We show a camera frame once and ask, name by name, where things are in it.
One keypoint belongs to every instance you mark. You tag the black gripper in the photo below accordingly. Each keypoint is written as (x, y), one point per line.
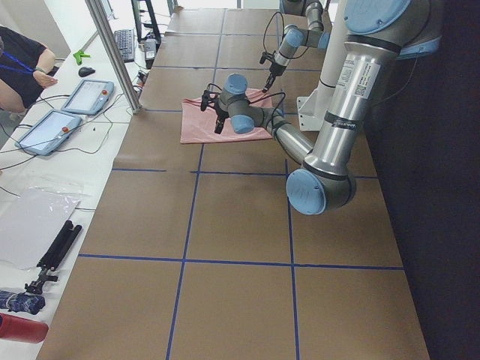
(273, 70)
(220, 115)

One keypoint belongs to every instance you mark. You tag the pink printed t-shirt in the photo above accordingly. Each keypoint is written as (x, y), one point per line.
(202, 123)

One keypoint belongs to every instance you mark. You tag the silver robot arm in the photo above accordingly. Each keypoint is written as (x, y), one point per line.
(364, 41)
(295, 41)

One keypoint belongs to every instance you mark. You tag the black keyboard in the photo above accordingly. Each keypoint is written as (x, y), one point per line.
(124, 39)

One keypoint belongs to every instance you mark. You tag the upper blue teach pendant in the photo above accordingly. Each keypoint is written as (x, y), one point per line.
(89, 97)

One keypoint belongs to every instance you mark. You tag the blue teach pendant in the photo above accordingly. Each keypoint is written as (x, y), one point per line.
(48, 133)
(89, 97)

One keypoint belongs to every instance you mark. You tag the black computer mouse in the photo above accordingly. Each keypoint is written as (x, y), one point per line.
(86, 71)

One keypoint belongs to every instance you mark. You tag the green plastic clip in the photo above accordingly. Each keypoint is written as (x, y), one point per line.
(79, 56)

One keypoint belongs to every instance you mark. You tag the lower blue teach pendant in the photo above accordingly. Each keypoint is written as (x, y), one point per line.
(48, 133)

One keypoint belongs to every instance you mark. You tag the clear plastic bag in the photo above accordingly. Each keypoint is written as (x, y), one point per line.
(34, 209)

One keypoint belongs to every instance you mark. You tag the seated person in black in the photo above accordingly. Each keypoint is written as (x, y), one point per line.
(27, 68)

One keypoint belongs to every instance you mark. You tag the black folded tripod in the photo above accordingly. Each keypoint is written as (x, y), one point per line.
(54, 256)

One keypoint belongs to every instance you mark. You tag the blue folded umbrella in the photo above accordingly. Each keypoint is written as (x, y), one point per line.
(22, 302)

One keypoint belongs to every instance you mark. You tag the red water bottle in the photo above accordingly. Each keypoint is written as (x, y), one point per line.
(14, 328)

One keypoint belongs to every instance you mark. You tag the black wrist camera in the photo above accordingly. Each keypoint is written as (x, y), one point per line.
(267, 56)
(208, 99)

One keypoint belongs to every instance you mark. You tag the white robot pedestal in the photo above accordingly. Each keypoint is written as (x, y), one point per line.
(312, 109)

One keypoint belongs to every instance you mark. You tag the aluminium frame post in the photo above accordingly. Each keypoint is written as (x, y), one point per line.
(102, 25)

